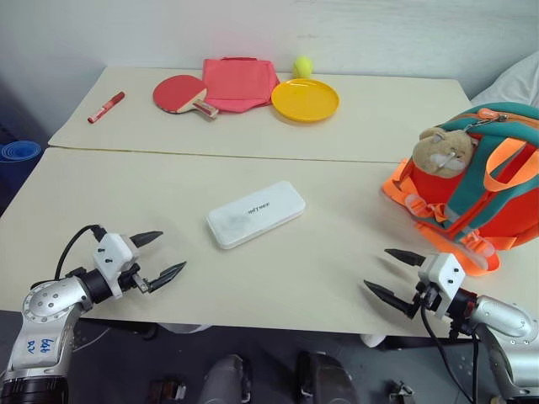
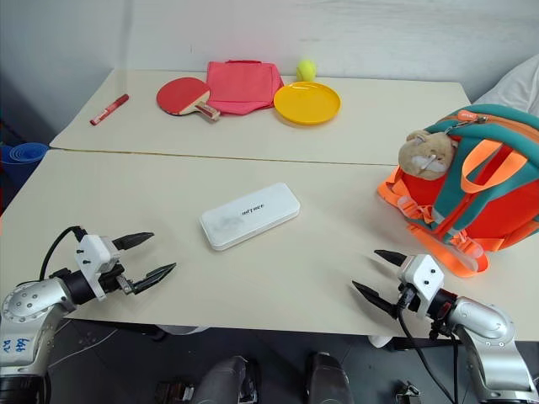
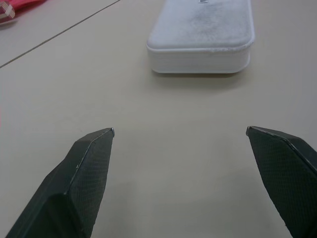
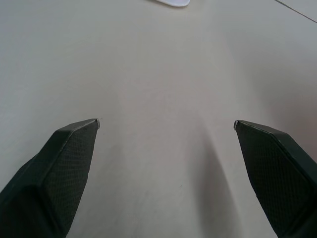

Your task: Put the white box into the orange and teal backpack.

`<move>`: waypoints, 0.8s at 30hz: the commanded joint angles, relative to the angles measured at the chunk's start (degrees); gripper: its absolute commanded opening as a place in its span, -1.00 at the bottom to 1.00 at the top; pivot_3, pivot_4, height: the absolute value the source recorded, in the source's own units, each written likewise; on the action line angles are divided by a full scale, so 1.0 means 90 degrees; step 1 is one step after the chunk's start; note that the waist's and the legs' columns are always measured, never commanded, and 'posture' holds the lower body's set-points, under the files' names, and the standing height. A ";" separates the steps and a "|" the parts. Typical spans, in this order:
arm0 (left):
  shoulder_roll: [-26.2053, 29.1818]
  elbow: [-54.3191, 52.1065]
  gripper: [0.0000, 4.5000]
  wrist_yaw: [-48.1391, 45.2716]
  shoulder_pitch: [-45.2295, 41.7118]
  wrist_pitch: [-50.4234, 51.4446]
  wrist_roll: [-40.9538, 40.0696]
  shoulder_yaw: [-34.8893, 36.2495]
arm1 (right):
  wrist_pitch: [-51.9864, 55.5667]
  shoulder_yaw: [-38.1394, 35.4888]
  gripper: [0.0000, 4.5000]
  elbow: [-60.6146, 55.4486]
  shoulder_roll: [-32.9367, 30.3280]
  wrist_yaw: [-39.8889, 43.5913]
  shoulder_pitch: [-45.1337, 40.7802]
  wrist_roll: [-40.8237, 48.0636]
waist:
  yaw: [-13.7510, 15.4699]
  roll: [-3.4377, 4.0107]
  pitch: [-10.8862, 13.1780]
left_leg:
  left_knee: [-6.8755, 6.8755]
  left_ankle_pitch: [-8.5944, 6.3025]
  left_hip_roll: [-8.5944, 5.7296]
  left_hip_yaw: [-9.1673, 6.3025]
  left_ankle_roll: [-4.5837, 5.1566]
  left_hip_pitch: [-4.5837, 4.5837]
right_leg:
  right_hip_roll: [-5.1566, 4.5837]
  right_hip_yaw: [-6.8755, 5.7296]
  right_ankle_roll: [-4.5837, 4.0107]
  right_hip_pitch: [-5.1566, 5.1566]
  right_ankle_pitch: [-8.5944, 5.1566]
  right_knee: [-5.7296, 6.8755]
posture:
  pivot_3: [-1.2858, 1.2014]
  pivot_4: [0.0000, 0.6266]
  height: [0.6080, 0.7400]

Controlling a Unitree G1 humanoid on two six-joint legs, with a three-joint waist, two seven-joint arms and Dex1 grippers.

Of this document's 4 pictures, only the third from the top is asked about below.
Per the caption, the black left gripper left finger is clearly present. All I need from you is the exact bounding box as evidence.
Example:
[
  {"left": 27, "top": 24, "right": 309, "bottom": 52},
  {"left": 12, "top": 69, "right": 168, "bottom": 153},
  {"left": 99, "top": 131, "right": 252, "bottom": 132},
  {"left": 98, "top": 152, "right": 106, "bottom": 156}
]
[{"left": 4, "top": 127, "right": 116, "bottom": 238}]

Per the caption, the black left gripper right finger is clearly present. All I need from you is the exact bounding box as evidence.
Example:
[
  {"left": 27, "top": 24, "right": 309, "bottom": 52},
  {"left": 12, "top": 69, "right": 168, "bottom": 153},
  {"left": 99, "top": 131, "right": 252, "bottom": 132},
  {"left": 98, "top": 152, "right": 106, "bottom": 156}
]
[{"left": 245, "top": 125, "right": 317, "bottom": 238}]

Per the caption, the white plastic box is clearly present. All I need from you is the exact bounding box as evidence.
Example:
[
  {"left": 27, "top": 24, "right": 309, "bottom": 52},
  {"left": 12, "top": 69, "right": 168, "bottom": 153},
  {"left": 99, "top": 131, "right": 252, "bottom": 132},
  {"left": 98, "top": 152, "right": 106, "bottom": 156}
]
[{"left": 146, "top": 0, "right": 256, "bottom": 74}]

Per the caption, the red cloth item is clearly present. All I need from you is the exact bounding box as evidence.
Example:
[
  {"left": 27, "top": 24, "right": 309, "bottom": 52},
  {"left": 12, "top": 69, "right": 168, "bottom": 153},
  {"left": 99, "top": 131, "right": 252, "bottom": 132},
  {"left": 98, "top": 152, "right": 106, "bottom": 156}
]
[{"left": 0, "top": 0, "right": 48, "bottom": 27}]

